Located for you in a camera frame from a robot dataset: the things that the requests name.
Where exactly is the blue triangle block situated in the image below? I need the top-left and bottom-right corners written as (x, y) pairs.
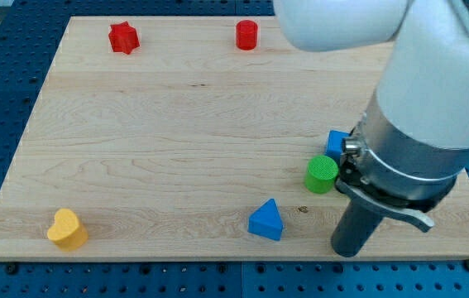
top-left (247, 198), bottom-right (284, 241)

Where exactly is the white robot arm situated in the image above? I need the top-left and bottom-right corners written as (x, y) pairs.
top-left (274, 0), bottom-right (469, 212)

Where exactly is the light wooden board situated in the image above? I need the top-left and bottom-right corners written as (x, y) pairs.
top-left (0, 16), bottom-right (469, 262)

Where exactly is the green cylinder block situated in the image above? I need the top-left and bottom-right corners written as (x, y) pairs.
top-left (304, 155), bottom-right (338, 194)

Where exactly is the blue cube block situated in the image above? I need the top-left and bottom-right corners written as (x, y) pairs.
top-left (324, 130), bottom-right (349, 165)

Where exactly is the red cylinder block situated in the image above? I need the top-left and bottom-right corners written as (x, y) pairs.
top-left (235, 20), bottom-right (258, 50)

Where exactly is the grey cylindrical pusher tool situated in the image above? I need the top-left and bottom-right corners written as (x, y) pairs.
top-left (331, 178), bottom-right (435, 257)

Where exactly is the red star block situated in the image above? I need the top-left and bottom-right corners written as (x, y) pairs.
top-left (108, 22), bottom-right (140, 55)

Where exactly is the yellow heart block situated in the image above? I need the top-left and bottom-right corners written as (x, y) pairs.
top-left (46, 208), bottom-right (89, 252)

